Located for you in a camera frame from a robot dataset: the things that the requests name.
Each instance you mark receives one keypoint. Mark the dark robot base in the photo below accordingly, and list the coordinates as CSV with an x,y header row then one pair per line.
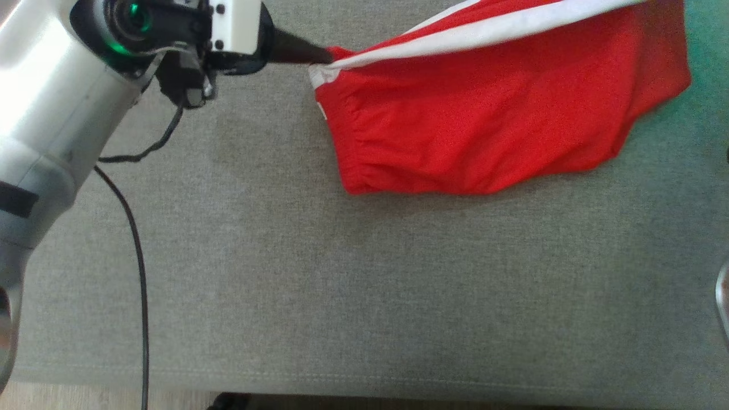
x,y
228,403

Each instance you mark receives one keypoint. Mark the red shorts with white stripe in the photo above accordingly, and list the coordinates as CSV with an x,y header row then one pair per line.
x,y
484,114

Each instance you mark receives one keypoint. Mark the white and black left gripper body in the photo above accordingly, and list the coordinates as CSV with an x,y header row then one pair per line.
x,y
236,25

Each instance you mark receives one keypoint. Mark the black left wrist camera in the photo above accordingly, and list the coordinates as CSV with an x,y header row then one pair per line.
x,y
182,80

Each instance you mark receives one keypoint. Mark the large grey sofa seat cushion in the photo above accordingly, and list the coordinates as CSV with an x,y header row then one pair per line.
x,y
398,273

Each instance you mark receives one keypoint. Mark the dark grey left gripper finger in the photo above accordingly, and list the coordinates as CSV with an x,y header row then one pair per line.
x,y
296,51

